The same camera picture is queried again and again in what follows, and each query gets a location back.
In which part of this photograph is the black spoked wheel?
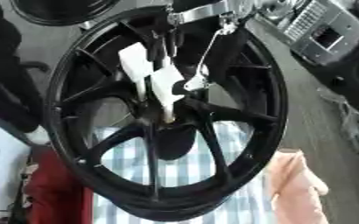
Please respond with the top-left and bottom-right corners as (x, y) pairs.
(43, 5), (290, 222)

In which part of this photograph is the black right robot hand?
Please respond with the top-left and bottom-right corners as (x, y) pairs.
(145, 17), (252, 93)

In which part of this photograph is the black round tyre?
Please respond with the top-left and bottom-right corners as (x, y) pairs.
(8, 0), (124, 27)

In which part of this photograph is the red cloth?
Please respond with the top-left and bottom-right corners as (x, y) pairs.
(21, 145), (95, 224)

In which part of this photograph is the white sheet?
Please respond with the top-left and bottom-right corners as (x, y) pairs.
(0, 116), (36, 221)

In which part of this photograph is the peach cloth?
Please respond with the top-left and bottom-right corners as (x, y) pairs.
(265, 148), (332, 224)

